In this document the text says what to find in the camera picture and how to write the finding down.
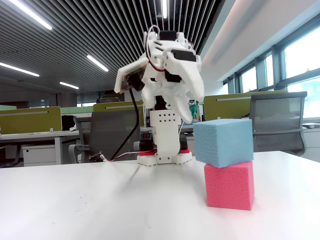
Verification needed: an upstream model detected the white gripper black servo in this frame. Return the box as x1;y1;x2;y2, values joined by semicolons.
149;46;205;124

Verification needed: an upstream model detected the blue foam cube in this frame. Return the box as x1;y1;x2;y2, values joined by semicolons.
193;118;255;168

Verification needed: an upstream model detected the white and red robot base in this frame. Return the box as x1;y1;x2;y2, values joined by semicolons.
136;139;193;168

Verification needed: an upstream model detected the red foam cube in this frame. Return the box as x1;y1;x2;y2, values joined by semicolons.
203;160;255;212

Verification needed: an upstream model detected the green figure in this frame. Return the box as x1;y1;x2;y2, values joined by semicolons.
188;99;201;123

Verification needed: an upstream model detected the olive green desk partition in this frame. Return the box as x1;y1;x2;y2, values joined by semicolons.
203;89;290;123
92;100;146;127
0;106;63;135

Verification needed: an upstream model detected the small black circuit board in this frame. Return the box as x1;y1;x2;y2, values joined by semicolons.
89;151;107;163

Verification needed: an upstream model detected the dark framed window row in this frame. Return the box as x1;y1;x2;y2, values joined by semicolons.
222;14;320;121

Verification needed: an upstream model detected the black bag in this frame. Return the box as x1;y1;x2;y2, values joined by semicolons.
61;114;76;131

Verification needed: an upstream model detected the white office desk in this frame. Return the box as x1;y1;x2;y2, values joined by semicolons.
0;129;81;166

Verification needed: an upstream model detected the white drawer cabinet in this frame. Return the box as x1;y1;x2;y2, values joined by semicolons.
21;144;57;167

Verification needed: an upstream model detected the red white servo wire bundle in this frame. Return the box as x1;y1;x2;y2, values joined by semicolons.
143;24;167;73

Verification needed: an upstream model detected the black camera cable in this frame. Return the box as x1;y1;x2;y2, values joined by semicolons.
109;88;141;162

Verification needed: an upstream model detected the white mounted camera module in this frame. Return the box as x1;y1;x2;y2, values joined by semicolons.
114;59;148;95

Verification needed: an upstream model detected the thin red white wire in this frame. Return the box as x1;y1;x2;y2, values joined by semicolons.
105;149;141;163

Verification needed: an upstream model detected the grey chair dark frame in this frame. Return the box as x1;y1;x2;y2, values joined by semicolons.
249;91;308;157

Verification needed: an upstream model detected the grey chair white frame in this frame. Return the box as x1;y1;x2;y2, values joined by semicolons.
68;108;145;165

